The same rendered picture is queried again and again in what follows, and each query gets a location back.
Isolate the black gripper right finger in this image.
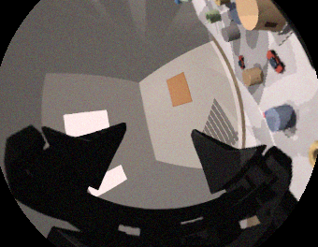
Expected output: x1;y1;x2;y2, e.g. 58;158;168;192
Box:
191;129;267;195

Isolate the pale green cylinder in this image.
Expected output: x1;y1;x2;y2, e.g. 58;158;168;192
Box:
205;8;221;24

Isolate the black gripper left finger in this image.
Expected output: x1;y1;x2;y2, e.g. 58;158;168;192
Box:
41;123;126;191

